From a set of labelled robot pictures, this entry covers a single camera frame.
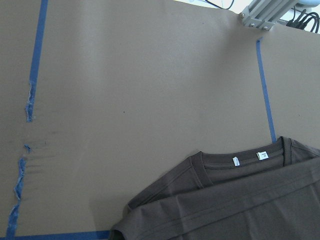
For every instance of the dark brown t-shirt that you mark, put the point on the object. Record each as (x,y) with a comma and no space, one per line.
(268,193)

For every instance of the aluminium frame post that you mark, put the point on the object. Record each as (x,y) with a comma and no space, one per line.
(263,14)

